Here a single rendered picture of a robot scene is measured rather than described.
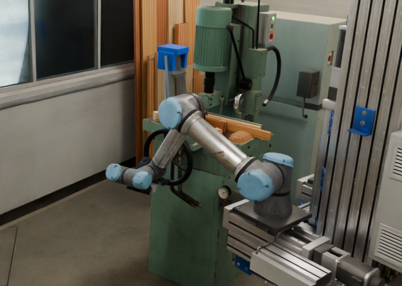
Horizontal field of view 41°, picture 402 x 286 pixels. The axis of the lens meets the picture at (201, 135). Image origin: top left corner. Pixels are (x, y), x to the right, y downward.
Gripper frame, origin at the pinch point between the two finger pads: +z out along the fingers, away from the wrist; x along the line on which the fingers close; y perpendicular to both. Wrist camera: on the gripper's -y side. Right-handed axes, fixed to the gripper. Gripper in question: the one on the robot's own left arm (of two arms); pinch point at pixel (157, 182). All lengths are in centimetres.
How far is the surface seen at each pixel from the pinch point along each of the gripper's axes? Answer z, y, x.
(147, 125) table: 11.2, -28.1, -24.6
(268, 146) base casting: 64, -38, 22
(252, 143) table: 23, -31, 32
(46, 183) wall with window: 56, 18, -129
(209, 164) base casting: 18.5, -15.9, 14.0
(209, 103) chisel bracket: 16.3, -46.1, 5.9
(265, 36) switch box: 28, -90, 21
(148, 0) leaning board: 78, -131, -109
